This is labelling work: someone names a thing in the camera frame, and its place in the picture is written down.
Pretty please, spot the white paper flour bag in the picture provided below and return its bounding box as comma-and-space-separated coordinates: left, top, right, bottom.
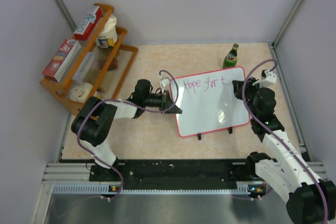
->
95, 14, 118, 48

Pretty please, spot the red white lower box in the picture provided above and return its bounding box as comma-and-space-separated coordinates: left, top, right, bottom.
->
42, 38, 81, 82

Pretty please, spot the orange wooden shelf rack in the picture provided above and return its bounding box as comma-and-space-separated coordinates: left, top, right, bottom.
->
40, 3, 139, 115

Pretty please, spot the brown wrapped package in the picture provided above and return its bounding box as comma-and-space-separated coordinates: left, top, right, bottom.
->
108, 58, 118, 71

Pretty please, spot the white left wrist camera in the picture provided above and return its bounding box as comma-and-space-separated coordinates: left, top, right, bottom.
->
160, 77, 171, 89

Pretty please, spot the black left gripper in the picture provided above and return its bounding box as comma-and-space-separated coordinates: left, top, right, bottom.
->
143, 91, 182, 114

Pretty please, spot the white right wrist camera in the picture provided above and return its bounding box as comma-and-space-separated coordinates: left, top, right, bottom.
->
253, 70, 277, 88

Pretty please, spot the white crumpled bag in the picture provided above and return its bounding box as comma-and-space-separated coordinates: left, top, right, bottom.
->
69, 82, 93, 103

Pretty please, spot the green glass bottle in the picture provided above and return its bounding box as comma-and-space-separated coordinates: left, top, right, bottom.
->
222, 44, 239, 69

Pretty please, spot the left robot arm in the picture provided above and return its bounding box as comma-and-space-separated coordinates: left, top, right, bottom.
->
71, 79, 183, 180

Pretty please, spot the red white box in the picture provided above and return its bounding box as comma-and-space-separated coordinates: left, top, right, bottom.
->
73, 5, 103, 40
42, 38, 81, 82

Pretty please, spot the red white upper box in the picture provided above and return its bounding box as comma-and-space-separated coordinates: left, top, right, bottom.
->
73, 5, 103, 40

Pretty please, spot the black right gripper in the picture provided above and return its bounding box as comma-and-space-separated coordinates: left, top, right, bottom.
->
233, 77, 265, 118

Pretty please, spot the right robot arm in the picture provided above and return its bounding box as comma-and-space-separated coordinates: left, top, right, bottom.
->
232, 78, 335, 223

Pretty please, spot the aluminium rail with black base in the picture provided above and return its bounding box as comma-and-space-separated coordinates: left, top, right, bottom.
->
43, 154, 333, 198

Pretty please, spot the pink framed whiteboard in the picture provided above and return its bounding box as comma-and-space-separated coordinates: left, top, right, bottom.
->
170, 66, 249, 137

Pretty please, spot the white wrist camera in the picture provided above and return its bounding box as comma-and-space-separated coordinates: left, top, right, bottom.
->
160, 77, 171, 89
253, 70, 277, 88

